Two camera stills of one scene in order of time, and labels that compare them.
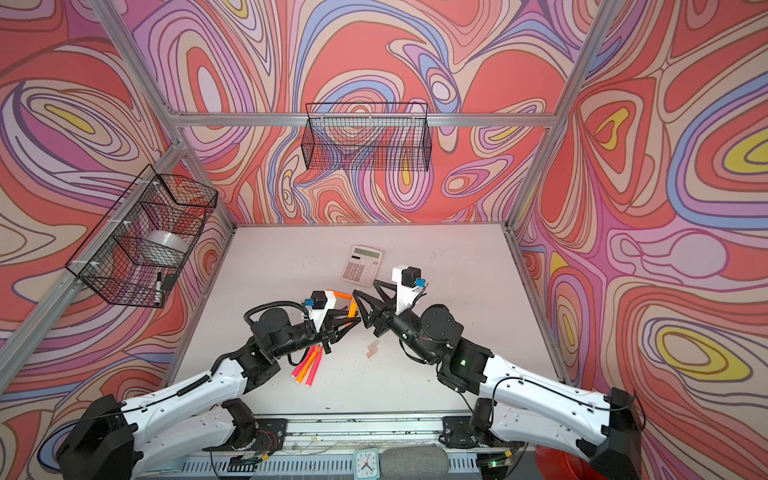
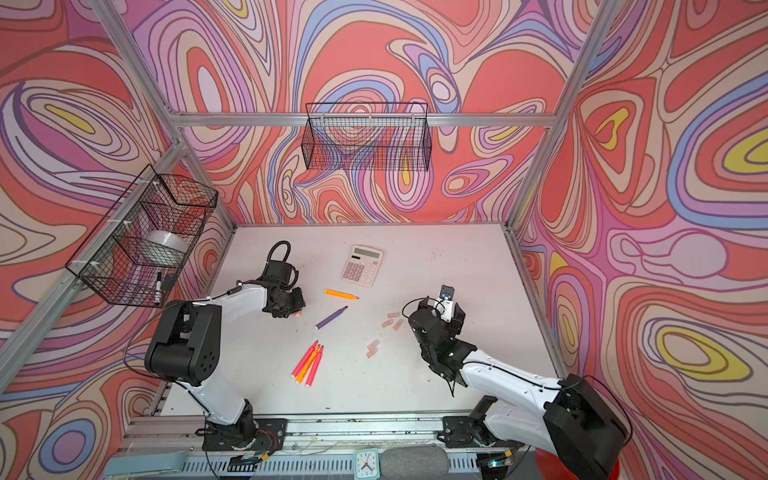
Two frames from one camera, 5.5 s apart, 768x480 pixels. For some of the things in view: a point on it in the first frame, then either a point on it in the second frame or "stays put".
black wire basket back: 373,136 stays put
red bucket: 555,464 stays put
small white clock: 366,464 stays put
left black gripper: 324,330 -> 291,302
